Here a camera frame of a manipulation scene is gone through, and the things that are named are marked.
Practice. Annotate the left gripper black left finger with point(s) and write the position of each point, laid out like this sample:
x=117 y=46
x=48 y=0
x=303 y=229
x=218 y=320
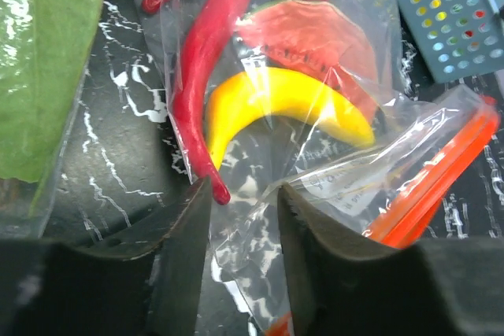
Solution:
x=143 y=280

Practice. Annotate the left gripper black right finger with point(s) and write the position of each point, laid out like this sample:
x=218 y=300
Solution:
x=342 y=283

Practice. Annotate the clear zip bag red slider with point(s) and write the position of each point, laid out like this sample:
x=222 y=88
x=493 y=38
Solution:
x=388 y=192

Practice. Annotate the red fake chili pepper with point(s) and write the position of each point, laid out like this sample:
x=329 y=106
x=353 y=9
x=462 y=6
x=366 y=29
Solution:
x=201 y=50

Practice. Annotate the light blue plastic basket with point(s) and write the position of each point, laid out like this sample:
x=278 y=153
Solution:
x=456 y=38

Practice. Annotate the fake watermelon slice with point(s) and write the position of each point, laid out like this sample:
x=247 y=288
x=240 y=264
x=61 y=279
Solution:
x=317 y=39

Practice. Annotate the clear bag with green leaf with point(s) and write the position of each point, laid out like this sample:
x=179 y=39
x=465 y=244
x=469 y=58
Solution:
x=45 y=49

